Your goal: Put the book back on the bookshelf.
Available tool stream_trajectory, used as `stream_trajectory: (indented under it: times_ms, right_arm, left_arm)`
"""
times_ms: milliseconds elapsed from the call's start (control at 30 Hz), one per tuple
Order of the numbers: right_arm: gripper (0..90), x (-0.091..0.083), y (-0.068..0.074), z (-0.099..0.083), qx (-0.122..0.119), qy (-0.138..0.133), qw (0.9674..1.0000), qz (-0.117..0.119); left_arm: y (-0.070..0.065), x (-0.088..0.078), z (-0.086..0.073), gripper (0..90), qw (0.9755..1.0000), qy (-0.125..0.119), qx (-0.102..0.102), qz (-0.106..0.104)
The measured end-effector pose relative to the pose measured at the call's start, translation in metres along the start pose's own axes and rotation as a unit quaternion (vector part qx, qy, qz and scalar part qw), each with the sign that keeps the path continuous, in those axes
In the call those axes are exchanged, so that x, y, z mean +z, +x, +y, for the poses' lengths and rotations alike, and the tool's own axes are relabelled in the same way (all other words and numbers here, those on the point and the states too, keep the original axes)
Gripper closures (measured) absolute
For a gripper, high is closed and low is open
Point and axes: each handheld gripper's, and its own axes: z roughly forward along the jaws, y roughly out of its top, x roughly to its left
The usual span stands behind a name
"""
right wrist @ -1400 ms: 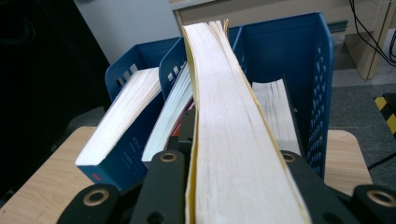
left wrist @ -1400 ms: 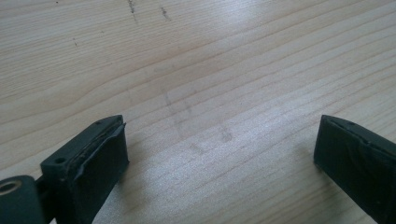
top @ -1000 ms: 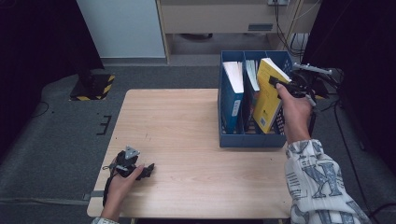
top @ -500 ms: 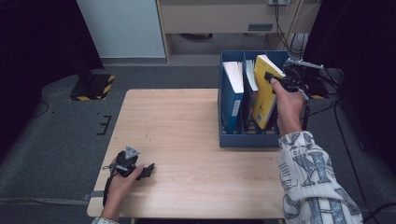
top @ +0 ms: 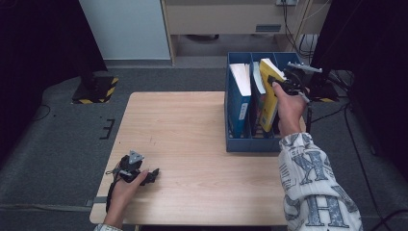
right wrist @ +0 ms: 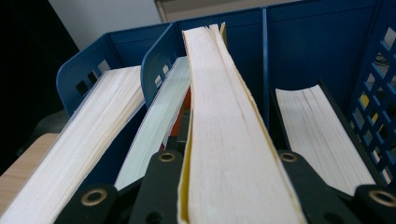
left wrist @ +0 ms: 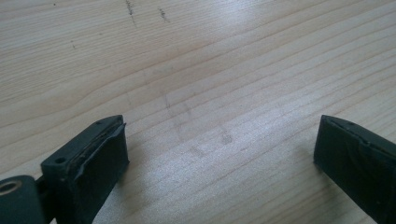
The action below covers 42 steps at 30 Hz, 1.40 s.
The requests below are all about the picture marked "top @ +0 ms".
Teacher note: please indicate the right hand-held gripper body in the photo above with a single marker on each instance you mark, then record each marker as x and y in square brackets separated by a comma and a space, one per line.
[295, 83]

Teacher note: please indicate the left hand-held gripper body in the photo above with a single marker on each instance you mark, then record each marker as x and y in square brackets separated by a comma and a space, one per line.
[130, 168]

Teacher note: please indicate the teal illustrated book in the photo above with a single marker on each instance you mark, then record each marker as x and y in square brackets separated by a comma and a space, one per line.
[258, 80]

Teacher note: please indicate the yellow book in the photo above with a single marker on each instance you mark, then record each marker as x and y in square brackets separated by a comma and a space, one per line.
[269, 106]

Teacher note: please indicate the light blue book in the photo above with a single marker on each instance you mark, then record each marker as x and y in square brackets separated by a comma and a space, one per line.
[239, 109]

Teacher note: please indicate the blue file rack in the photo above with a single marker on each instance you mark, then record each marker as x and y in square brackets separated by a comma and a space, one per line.
[243, 146]

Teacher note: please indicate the person's right hand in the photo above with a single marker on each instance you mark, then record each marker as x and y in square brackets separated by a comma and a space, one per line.
[292, 112]

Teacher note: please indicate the person's left hand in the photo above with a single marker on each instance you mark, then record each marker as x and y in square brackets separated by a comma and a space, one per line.
[122, 199]

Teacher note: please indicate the black striped stand base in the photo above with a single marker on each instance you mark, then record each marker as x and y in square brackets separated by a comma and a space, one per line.
[324, 91]
[96, 91]

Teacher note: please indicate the grey tape piece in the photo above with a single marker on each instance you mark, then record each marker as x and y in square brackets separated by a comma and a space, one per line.
[93, 202]

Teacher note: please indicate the grey rectangular label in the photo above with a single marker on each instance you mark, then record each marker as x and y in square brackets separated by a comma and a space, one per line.
[268, 28]

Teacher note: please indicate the white power socket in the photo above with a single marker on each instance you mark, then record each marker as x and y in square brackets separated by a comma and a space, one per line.
[286, 2]

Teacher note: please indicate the beige wooden cabinet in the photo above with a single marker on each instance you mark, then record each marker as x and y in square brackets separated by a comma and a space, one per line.
[218, 19]

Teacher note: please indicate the black curtain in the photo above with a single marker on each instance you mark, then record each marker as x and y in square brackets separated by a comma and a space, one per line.
[378, 64]
[38, 48]

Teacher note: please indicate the white panel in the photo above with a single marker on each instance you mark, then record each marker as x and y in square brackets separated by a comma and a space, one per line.
[128, 29]

